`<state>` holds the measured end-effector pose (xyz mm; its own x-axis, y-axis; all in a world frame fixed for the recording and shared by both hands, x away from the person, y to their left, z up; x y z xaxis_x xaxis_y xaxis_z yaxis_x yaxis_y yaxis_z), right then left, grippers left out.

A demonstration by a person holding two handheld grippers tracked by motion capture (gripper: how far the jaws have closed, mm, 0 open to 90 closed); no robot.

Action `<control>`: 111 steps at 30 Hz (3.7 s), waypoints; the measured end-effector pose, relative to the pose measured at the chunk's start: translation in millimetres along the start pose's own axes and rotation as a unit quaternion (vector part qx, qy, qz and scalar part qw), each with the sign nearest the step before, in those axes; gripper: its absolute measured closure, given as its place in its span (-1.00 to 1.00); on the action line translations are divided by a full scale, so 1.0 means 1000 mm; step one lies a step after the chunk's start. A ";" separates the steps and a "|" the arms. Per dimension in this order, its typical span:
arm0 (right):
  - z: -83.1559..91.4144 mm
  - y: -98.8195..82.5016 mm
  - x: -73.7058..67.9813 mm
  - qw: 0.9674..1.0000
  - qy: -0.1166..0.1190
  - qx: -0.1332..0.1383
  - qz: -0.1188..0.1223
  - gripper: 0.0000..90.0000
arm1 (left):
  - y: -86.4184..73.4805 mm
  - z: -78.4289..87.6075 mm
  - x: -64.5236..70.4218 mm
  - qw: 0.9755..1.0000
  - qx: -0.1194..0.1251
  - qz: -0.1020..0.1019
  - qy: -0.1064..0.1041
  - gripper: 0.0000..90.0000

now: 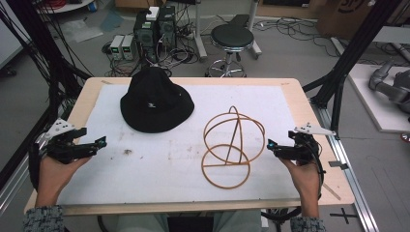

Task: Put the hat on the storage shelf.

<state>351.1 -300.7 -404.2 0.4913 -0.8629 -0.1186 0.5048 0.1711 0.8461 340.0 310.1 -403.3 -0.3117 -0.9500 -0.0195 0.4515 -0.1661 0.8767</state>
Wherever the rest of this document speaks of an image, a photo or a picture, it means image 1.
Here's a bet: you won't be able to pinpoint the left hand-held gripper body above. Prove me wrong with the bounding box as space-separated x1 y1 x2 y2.
33 118 86 164

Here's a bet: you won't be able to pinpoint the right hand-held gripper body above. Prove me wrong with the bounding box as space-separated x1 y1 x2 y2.
288 123 337 166

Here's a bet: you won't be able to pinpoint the person's right hand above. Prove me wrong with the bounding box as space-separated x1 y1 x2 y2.
278 158 322 201

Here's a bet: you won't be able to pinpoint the person's left hand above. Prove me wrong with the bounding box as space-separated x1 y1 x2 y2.
38 155 94 200

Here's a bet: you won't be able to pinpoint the white table mat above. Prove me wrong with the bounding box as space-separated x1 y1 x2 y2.
57 84 301 207

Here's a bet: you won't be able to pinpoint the black bucket hat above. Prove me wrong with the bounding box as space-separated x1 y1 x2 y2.
119 66 195 134

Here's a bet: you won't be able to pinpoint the white platform board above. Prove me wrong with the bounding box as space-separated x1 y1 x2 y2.
347 63 410 134

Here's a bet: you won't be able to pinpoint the person's grey trousers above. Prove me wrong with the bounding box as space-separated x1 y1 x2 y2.
114 210 263 232

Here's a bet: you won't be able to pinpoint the grey power supply unit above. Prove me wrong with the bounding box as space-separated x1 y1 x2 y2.
109 34 126 61
121 34 136 61

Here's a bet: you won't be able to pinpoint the white table leg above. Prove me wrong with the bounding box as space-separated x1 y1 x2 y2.
192 0 208 63
247 0 263 61

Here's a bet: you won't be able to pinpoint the black computer tower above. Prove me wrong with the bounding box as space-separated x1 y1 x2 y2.
157 5 178 50
132 11 160 64

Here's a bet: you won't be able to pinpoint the black round stool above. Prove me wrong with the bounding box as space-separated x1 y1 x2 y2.
205 23 256 78

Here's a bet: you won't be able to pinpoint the brown cardboard box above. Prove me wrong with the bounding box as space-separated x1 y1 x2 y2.
316 0 410 41

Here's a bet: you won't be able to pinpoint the small white box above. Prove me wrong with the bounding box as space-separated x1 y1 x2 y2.
145 6 161 22

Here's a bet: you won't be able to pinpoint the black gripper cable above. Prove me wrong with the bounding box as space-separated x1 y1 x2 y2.
260 139 325 224

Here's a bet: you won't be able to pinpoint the brown wire hat stand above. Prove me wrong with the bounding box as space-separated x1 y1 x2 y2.
200 105 267 190

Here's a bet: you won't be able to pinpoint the aluminium rail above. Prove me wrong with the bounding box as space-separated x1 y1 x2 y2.
309 97 380 232

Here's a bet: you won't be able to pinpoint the black metal frame strut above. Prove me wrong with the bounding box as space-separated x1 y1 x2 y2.
303 0 404 136

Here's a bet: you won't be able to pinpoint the black frame strut with cables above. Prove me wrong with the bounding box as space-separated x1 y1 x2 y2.
0 0 92 130

